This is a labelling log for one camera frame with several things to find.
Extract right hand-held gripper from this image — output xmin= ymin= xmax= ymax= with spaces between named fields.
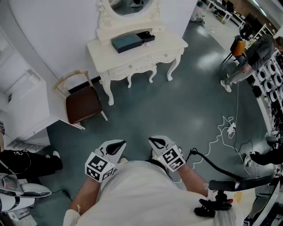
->
xmin=148 ymin=135 xmax=186 ymax=173

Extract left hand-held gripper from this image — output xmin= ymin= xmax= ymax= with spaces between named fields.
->
xmin=85 ymin=139 xmax=128 ymax=183

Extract dark blue box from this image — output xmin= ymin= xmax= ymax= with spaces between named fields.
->
xmin=111 ymin=30 xmax=156 ymax=54

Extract person's left forearm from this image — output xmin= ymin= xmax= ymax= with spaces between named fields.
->
xmin=69 ymin=176 xmax=103 ymax=215

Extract person's right forearm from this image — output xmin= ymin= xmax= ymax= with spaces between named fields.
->
xmin=176 ymin=162 xmax=210 ymax=197

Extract person's white shirt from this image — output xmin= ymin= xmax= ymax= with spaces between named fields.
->
xmin=63 ymin=160 xmax=244 ymax=226

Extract wooden chair with brown seat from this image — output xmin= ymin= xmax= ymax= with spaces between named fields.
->
xmin=53 ymin=70 xmax=109 ymax=130

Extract black clamp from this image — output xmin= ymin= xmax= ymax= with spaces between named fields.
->
xmin=194 ymin=189 xmax=234 ymax=218

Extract white dressing table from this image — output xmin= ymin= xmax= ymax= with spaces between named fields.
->
xmin=86 ymin=23 xmax=189 ymax=106

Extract white cabinet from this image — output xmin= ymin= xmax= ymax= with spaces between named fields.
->
xmin=0 ymin=66 xmax=59 ymax=153

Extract white robot shell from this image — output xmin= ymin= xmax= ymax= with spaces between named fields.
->
xmin=0 ymin=172 xmax=53 ymax=214

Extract rack of white round devices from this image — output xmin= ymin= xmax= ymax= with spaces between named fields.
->
xmin=246 ymin=52 xmax=283 ymax=134

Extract orange chair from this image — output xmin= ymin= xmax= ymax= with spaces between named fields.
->
xmin=222 ymin=34 xmax=248 ymax=65

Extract white long tables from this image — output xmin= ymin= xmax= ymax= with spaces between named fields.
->
xmin=205 ymin=0 xmax=247 ymax=25

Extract thick black cable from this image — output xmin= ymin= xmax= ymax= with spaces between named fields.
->
xmin=187 ymin=147 xmax=244 ymax=181

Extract thin black floor cable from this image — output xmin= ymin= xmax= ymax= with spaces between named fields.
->
xmin=51 ymin=189 xmax=73 ymax=202

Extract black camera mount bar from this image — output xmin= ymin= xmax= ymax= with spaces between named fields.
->
xmin=208 ymin=175 xmax=273 ymax=192

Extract white floor cable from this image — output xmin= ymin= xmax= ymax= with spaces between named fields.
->
xmin=191 ymin=81 xmax=258 ymax=178

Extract oval mirror with white frame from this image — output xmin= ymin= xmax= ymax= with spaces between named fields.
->
xmin=96 ymin=0 xmax=168 ymax=43

